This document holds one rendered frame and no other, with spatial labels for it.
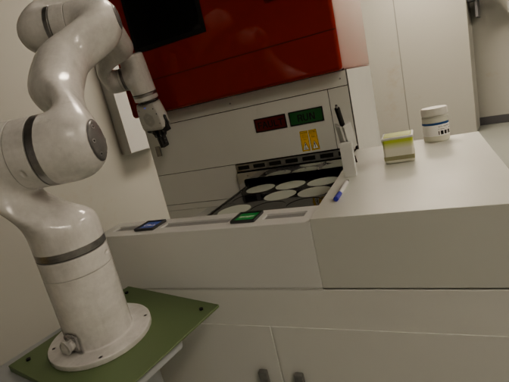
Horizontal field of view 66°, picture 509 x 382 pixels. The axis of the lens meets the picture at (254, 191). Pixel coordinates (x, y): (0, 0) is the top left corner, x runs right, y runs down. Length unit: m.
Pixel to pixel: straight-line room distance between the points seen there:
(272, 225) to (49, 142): 0.41
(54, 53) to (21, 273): 1.89
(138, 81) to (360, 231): 0.95
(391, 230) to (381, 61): 5.91
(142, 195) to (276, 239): 2.33
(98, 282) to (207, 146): 0.87
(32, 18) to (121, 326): 0.67
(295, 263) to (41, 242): 0.45
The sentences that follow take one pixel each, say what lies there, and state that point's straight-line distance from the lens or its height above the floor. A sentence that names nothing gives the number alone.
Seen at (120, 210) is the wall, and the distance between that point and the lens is 2.92.
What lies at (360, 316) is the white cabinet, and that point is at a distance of 0.81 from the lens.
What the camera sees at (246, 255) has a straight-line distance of 0.81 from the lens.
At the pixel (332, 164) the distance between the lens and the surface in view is 1.33.
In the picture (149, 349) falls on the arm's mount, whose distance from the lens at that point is 0.75.
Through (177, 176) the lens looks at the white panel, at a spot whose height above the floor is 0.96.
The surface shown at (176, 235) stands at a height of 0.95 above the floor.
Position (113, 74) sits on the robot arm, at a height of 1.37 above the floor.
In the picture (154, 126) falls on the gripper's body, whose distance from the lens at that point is 1.44.
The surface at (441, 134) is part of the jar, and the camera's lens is 1.23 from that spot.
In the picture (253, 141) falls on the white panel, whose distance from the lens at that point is 1.41.
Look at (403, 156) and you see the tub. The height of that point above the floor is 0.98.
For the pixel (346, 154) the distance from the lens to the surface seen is 0.97.
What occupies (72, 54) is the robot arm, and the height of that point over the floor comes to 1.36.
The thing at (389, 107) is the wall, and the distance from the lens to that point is 6.59.
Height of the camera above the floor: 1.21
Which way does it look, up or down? 13 degrees down
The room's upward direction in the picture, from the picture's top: 13 degrees counter-clockwise
